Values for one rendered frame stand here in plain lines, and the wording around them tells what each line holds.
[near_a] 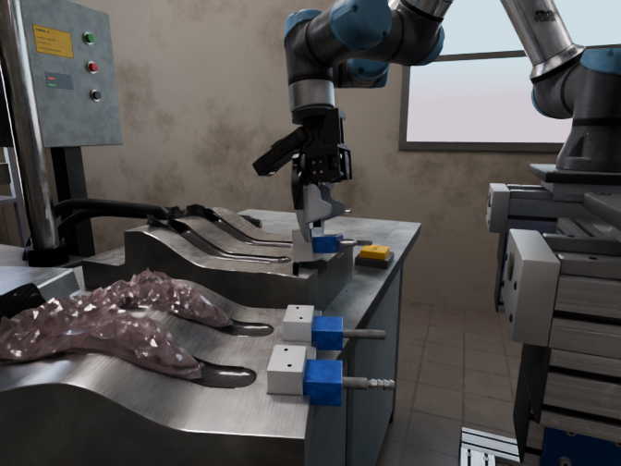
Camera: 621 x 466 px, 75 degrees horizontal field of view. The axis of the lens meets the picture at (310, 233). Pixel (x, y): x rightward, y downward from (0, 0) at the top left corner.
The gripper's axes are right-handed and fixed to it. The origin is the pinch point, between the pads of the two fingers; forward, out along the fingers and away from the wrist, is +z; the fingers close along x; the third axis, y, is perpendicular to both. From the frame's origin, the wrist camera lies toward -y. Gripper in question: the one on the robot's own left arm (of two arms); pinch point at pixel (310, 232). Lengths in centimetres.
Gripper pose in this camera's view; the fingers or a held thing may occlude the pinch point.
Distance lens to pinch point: 69.2
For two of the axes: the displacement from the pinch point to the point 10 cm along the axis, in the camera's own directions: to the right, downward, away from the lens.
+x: 3.8, -0.9, 9.2
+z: 0.8, 10.0, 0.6
